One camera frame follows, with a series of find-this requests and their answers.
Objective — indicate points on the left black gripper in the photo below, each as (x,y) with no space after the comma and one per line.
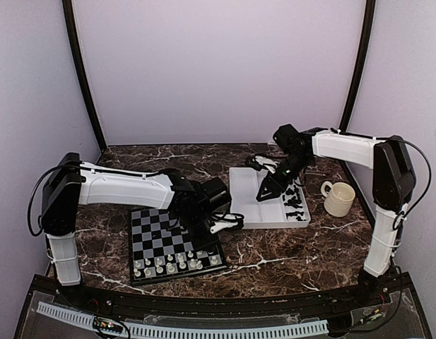
(201,244)

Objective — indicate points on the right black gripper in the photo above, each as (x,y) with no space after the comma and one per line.
(268,182)

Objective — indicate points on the white plastic compartment tray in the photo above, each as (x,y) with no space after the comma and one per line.
(244,186)

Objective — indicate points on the black grey chessboard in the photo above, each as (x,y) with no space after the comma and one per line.
(156,234)

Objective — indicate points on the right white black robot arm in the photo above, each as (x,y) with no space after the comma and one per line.
(393,178)

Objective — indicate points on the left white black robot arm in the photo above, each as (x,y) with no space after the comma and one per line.
(74,182)

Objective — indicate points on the pile of black chess pieces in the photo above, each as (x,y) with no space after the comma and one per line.
(293,204)

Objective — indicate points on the cream ribbed mug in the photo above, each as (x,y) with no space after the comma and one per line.
(339,198)

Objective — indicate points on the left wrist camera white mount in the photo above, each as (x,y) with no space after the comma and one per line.
(226,221)

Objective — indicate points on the white slotted cable duct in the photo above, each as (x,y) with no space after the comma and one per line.
(110,328)

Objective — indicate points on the black front rail base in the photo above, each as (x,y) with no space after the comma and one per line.
(395,312)

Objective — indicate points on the right black frame post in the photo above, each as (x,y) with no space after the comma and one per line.
(366,30)

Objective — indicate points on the black frame post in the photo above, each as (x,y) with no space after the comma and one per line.
(366,30)
(72,33)

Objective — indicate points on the left black frame post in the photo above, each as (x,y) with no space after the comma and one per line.
(72,33)

